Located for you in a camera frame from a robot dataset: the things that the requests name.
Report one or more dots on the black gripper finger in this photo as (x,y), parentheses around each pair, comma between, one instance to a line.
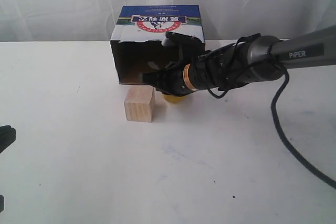
(7,137)

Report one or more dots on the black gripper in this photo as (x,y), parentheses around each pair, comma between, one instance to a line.
(176,80)

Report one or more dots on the yellow tennis ball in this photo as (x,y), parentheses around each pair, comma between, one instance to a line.
(172,99)

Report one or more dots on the light wooden cube block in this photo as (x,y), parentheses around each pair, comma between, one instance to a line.
(139,104)

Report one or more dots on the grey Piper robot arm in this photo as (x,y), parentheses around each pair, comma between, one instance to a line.
(179,64)

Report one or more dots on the blue white cardboard box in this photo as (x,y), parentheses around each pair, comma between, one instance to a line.
(157,28)

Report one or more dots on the black object at edge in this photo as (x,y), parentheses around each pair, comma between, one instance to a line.
(2,203)

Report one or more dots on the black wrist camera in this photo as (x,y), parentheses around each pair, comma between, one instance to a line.
(176,39)

